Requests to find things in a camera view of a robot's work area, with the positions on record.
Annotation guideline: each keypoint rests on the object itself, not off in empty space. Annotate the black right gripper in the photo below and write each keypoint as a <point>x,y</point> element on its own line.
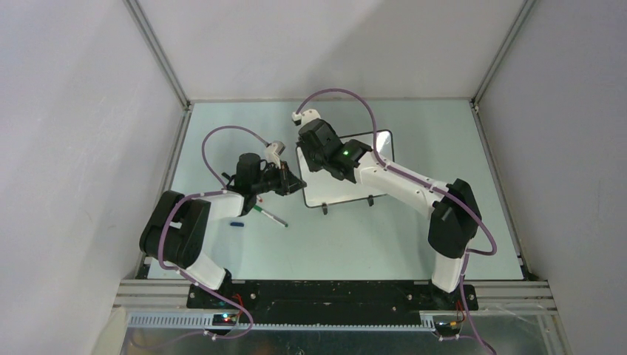
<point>313,165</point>

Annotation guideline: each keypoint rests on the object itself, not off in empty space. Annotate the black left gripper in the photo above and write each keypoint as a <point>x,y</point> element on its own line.
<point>287,182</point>

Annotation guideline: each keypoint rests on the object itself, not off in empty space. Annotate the small black framed whiteboard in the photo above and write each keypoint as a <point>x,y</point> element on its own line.
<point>323,188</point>

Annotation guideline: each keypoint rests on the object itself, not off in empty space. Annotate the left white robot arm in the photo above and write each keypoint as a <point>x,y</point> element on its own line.
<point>176,230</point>

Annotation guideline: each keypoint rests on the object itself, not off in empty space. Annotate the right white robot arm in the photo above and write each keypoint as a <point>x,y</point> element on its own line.
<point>358,167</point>

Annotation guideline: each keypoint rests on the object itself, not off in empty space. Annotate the green capped whiteboard marker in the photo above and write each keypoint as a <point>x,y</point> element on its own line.
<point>271,216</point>

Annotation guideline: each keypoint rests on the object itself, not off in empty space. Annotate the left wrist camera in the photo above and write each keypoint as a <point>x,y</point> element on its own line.
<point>273,153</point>

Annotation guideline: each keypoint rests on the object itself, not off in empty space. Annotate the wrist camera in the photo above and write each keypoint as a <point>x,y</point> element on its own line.
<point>273,153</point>
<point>304,117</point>

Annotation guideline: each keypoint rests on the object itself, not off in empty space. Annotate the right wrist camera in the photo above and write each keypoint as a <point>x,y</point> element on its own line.
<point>304,117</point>

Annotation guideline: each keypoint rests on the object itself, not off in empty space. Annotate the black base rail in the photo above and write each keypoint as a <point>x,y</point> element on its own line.
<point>333,303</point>

